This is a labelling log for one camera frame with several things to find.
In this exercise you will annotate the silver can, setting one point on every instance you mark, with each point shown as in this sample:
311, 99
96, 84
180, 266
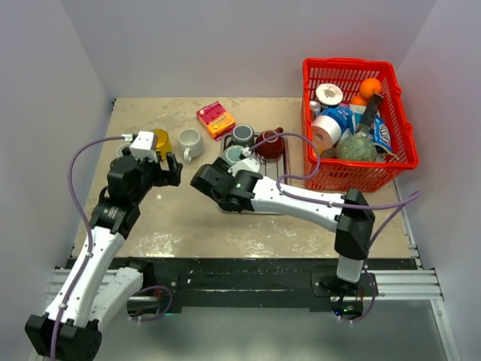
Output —
315, 109

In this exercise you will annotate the green patterned ball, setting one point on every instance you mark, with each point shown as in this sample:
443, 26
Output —
356, 148

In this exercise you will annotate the blue white packet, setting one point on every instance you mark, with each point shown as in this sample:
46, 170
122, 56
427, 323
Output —
343, 116

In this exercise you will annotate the white tape roll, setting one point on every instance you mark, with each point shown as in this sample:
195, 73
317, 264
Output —
329, 95

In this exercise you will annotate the brown handled tool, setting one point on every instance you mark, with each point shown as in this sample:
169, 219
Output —
369, 115

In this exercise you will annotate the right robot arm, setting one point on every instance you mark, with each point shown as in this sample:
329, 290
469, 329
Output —
347, 216

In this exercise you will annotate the pink white toilet roll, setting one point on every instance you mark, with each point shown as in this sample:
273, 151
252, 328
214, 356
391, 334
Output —
326, 132

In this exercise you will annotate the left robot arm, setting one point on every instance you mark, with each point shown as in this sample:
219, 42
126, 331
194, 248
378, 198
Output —
72, 325

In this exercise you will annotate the grey blue mug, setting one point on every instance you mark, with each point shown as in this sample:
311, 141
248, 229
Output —
123, 150

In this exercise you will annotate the pink orange snack box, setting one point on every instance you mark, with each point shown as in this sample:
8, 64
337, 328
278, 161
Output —
216, 120

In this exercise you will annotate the blue snack bag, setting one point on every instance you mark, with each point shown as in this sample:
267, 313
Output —
380, 135

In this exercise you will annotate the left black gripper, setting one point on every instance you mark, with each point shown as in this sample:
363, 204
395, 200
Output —
174, 168

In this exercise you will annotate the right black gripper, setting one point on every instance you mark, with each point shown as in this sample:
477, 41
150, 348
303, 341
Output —
222, 167

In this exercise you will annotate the teal green mug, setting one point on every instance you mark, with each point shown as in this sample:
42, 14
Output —
232, 154

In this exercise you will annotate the orange fruit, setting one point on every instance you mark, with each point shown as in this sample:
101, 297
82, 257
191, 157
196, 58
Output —
359, 100
368, 87

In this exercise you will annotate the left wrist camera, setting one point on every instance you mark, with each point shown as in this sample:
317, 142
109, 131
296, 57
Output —
142, 146

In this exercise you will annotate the white speckled mug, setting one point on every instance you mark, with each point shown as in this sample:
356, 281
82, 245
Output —
191, 144

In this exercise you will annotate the black base frame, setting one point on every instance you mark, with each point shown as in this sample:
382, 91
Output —
244, 283

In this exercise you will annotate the red plastic basket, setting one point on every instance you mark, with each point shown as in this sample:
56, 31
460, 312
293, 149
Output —
348, 74

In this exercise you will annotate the dark grey mug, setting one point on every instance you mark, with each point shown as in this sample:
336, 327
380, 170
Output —
241, 135

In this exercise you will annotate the dark red mug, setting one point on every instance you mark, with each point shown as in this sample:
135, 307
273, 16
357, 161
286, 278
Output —
273, 148

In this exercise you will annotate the yellow mug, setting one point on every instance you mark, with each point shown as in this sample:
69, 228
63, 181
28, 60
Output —
163, 144

